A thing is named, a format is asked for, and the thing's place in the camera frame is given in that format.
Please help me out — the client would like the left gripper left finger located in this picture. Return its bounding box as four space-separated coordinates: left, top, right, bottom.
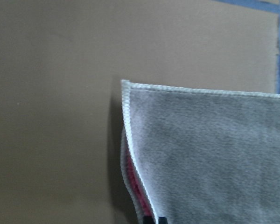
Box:
143 216 153 224

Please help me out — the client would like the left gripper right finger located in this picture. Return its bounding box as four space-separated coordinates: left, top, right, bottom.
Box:
158 217 168 224

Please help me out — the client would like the pink towel with grey edge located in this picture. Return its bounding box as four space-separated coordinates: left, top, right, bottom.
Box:
120 80 280 224

